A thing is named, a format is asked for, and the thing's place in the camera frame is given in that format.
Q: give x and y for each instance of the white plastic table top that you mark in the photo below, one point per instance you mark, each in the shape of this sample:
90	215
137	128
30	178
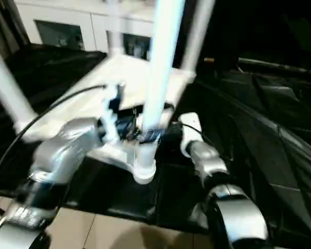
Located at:
134	77

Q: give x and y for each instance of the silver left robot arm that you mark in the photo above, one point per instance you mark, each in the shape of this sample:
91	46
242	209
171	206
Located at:
62	147

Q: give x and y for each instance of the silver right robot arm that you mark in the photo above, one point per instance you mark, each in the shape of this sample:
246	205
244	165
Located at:
204	153

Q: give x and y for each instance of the black work mat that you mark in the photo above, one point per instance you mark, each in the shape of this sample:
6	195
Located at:
248	129

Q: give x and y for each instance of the small gold label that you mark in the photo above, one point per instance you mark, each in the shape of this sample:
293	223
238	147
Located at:
208	60

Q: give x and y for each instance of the white glass-door cabinet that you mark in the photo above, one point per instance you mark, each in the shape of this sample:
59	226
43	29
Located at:
67	13

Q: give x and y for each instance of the black cabinet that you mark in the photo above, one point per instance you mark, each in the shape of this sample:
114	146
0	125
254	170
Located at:
261	26

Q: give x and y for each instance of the grey curtain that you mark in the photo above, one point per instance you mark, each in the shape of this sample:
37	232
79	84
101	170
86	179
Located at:
2	26

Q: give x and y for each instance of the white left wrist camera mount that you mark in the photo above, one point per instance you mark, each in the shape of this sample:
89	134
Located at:
110	122

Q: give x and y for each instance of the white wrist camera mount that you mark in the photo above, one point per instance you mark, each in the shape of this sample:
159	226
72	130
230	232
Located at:
110	122
191	122

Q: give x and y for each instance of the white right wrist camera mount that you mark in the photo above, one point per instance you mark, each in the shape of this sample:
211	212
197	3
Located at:
191	122

